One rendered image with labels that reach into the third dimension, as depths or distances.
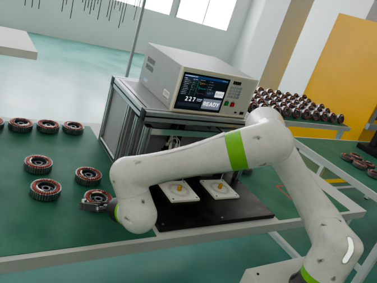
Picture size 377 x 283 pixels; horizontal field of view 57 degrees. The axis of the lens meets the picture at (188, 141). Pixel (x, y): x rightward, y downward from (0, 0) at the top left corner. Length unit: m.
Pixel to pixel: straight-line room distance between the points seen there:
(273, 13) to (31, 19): 4.57
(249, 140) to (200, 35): 8.17
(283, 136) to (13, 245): 0.87
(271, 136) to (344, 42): 4.46
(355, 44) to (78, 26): 5.26
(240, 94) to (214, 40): 7.63
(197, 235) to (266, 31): 4.48
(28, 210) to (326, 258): 1.00
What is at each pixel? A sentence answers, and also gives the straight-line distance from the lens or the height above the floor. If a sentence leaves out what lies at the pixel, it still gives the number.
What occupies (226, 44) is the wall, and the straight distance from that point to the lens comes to 9.56.
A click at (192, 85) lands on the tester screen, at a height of 1.24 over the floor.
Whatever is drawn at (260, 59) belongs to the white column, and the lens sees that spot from 5.59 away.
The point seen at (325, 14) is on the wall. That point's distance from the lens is 8.07.
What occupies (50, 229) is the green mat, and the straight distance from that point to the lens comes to 1.31.
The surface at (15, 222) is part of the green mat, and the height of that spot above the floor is 0.75.
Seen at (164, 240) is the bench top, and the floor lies 0.74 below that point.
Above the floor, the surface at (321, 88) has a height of 0.94.
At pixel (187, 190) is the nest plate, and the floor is 0.78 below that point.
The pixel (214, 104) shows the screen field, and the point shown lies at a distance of 1.65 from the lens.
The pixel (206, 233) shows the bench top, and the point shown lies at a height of 0.75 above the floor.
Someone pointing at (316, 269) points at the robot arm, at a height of 0.97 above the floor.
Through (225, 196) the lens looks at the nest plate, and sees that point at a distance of 1.72.
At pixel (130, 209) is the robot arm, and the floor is 1.00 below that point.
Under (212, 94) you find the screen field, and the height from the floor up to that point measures 1.22.
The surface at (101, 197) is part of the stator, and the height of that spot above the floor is 0.78.
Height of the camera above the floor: 1.60
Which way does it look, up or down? 22 degrees down
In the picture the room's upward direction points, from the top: 18 degrees clockwise
